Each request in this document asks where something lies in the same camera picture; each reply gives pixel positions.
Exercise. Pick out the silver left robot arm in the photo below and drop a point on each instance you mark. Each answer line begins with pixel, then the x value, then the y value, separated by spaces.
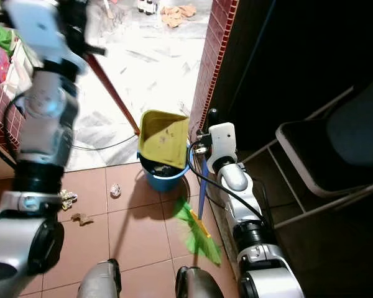
pixel 40 149

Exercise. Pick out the grey right robot leg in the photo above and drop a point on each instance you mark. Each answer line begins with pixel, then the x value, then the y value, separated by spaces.
pixel 199 284

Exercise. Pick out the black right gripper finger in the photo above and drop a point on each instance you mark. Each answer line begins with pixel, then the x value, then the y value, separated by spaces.
pixel 211 118

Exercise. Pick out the grey left robot leg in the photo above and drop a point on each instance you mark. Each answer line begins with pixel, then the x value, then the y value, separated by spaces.
pixel 99 282

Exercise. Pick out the dark chair with white frame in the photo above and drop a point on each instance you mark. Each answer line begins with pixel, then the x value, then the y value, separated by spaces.
pixel 336 143

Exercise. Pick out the blue plastic bucket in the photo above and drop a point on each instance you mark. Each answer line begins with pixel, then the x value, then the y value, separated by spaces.
pixel 161 180

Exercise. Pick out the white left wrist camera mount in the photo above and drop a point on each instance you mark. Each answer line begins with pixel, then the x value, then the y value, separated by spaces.
pixel 40 28

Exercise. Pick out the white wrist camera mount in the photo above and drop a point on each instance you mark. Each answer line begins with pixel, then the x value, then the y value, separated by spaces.
pixel 40 28
pixel 224 143

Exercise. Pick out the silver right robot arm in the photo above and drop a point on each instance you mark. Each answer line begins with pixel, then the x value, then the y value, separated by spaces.
pixel 248 211

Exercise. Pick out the crumpled white paper ball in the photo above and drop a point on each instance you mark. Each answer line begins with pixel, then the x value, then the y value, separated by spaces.
pixel 115 189

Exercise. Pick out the green cloth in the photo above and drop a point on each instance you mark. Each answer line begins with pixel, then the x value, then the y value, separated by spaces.
pixel 3 38

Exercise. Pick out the orange cloth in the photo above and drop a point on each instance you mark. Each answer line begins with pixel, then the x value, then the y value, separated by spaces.
pixel 177 15

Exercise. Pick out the brown scrap of litter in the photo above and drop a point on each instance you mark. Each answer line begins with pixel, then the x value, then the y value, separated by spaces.
pixel 82 218

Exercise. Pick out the crumpled yellowish wrapper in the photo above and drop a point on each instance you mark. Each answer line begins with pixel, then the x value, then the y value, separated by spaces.
pixel 67 198

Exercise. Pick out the small white toy car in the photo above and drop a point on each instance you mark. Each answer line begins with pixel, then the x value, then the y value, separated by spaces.
pixel 147 6

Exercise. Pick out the grey robot leg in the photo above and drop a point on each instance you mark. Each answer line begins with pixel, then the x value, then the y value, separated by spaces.
pixel 199 284
pixel 99 282

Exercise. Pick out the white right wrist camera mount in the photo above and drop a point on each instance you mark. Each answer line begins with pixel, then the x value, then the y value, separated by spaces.
pixel 224 143

